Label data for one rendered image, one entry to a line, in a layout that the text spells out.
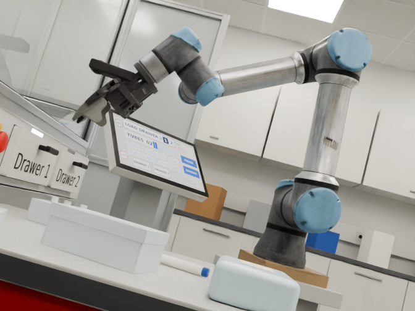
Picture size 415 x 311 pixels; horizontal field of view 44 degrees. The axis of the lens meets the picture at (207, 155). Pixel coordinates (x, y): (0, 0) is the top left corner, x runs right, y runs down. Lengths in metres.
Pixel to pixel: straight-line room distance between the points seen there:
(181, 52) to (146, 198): 1.09
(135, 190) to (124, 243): 1.61
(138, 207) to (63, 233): 1.61
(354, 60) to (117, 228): 0.91
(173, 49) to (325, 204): 0.54
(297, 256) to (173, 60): 0.62
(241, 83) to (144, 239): 0.90
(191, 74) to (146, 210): 1.09
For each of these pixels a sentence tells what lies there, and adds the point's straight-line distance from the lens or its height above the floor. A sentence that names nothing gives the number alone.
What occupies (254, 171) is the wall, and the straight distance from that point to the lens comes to 4.88.
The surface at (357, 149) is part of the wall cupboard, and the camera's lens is 4.69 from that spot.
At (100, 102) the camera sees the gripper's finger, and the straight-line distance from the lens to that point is 1.28.
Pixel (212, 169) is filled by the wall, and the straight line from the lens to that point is 4.88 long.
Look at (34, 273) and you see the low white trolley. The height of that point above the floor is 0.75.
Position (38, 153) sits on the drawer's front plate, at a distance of 1.30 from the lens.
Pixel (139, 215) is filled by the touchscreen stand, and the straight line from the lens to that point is 2.24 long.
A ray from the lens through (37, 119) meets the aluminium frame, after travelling 1.29.
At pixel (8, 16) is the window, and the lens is 1.08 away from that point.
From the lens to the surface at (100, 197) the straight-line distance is 2.95.
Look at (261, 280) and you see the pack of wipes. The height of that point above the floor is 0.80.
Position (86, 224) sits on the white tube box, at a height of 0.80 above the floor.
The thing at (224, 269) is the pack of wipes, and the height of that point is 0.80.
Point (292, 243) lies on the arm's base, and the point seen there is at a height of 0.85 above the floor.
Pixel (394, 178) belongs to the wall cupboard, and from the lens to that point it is 4.74.
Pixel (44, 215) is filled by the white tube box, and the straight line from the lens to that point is 0.93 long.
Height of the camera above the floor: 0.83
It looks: 8 degrees up
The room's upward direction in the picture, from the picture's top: 16 degrees clockwise
